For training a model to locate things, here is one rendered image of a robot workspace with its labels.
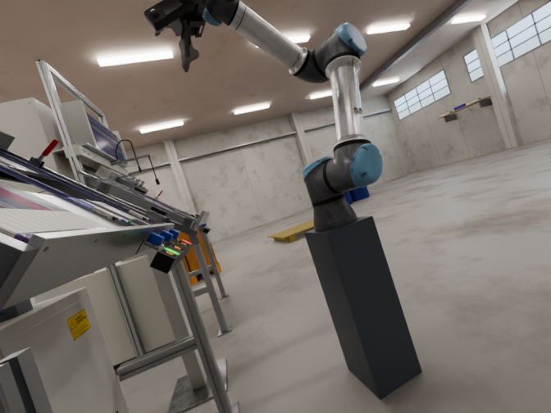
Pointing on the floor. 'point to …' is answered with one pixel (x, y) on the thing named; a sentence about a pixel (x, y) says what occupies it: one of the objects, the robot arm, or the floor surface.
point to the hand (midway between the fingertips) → (169, 55)
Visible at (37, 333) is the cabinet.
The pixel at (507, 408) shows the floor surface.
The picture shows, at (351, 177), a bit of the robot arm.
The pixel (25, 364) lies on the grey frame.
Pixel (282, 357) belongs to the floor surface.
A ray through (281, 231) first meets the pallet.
